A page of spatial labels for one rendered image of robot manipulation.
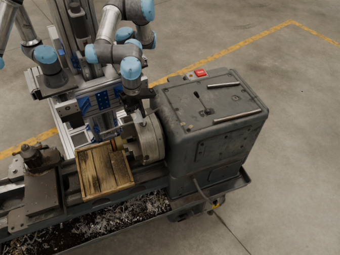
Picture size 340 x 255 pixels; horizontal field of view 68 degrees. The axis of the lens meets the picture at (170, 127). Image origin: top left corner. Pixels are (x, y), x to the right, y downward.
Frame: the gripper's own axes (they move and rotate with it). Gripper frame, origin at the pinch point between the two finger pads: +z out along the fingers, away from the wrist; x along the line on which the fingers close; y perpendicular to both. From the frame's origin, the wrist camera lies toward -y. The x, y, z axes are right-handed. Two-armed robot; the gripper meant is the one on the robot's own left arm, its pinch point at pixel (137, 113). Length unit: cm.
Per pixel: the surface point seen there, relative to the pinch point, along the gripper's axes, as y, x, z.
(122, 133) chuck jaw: 7.1, -5.3, 22.8
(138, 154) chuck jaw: 5.7, 9.8, 23.0
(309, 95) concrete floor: -253, 5, 147
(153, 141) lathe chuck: -3.0, 10.4, 16.3
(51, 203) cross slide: 56, 6, 36
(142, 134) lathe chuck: 0.4, 5.1, 13.5
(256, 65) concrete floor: -241, -77, 161
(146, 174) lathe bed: 3.6, 15.2, 47.0
